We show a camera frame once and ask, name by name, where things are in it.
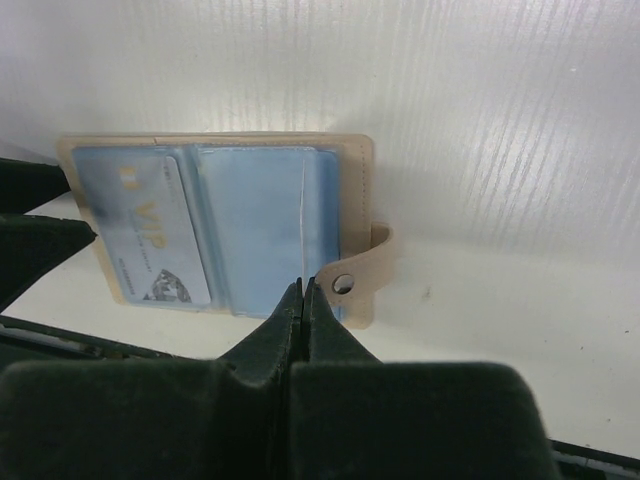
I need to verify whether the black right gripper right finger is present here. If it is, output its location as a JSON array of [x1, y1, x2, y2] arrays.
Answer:
[[289, 284, 555, 479]]

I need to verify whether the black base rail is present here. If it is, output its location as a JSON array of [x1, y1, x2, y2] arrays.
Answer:
[[1, 315, 184, 359]]

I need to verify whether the aluminium frame rail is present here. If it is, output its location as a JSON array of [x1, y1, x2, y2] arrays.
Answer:
[[551, 440, 640, 480]]

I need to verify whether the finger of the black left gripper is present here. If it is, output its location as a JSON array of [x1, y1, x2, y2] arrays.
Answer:
[[1, 214, 96, 310], [0, 158, 70, 214]]

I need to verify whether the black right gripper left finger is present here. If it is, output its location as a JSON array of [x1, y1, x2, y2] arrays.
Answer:
[[1, 283, 303, 479]]

